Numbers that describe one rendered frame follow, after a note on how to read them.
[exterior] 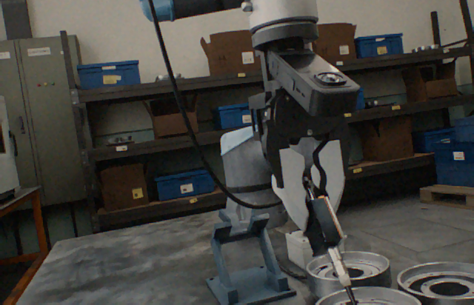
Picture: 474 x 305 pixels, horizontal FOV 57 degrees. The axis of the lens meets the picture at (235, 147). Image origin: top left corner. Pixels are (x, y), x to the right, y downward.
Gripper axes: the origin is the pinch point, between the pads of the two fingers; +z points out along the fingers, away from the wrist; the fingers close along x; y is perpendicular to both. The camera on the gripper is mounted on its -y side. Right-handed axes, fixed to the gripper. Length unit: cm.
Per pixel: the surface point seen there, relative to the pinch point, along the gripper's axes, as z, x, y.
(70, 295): 13.2, 29.9, 34.6
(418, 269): 9.4, -13.2, 2.3
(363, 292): 9.5, -4.4, 0.5
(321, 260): 9.6, -5.5, 12.9
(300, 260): 12.0, -5.8, 21.3
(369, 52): -60, -239, 347
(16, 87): -68, 92, 379
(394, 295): 9.5, -6.6, -2.0
